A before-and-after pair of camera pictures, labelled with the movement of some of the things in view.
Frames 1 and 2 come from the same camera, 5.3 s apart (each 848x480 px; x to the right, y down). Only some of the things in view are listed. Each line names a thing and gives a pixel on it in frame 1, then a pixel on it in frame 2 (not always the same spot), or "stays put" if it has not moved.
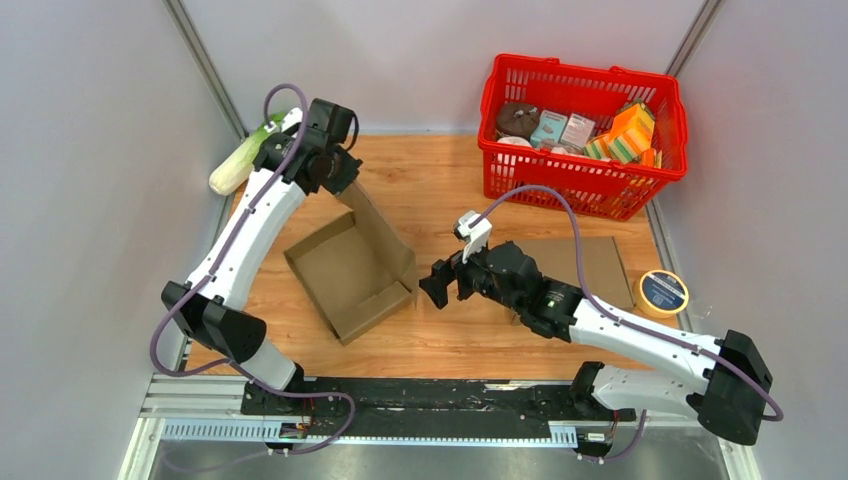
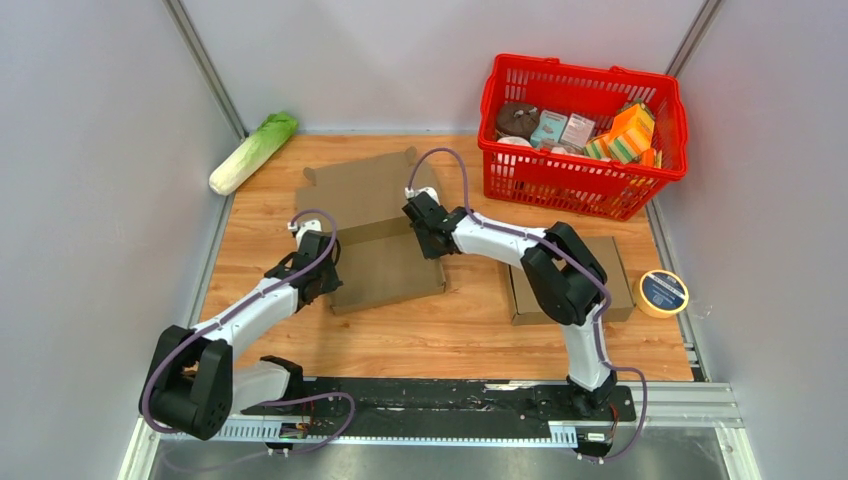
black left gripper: (348, 175) to (333, 281)
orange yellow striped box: (628, 140) stays put
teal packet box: (551, 127) stays put
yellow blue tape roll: (660, 294) stays put
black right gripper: (444, 273) to (427, 252)
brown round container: (516, 119) stays put
